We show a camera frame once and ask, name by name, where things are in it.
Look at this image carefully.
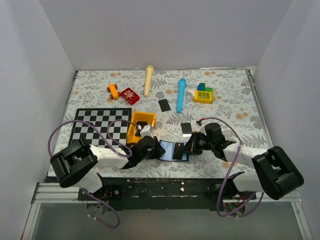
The cream toy microphone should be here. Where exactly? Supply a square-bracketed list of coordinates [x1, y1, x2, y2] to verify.
[143, 65, 154, 98]

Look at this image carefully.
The black credit card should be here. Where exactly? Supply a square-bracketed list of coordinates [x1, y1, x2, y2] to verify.
[158, 99, 171, 112]

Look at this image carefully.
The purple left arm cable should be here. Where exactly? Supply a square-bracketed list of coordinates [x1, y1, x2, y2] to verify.
[47, 119, 141, 229]

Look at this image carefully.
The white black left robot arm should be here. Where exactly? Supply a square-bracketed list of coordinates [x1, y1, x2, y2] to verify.
[50, 136, 166, 200]

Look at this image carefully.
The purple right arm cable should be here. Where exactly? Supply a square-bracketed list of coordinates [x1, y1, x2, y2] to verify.
[198, 116, 265, 218]

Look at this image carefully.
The black card in bin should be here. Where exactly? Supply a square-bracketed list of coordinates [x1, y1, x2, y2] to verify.
[136, 121, 148, 129]

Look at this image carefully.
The yellow plastic bin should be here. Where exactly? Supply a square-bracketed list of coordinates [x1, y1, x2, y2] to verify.
[126, 111, 156, 144]

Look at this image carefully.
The black silver chessboard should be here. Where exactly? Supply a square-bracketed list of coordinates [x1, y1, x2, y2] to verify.
[68, 108, 132, 149]

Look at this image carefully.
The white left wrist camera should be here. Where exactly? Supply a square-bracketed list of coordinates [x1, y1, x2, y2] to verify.
[140, 125, 154, 138]

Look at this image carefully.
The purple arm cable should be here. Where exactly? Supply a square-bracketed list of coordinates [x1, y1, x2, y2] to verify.
[198, 116, 265, 218]
[47, 119, 141, 229]

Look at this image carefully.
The yellow toy brick car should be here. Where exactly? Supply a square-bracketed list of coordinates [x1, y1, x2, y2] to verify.
[107, 84, 120, 100]

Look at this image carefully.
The blue leather card holder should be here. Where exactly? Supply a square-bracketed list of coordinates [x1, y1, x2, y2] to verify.
[159, 140, 189, 162]

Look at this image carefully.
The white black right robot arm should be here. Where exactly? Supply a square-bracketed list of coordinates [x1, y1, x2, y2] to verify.
[178, 122, 304, 200]

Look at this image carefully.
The red owl toy block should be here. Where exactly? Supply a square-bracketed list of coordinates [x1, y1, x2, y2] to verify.
[120, 87, 140, 106]

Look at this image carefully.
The black VIP card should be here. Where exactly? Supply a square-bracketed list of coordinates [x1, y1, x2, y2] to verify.
[180, 122, 193, 138]

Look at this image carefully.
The blue toy microphone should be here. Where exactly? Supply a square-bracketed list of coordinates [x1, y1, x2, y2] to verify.
[176, 78, 187, 114]

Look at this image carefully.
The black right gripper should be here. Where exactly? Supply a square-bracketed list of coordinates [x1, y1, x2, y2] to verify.
[179, 131, 215, 155]

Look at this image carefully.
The yellow green toy brick house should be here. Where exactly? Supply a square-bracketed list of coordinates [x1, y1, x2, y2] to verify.
[187, 83, 214, 104]

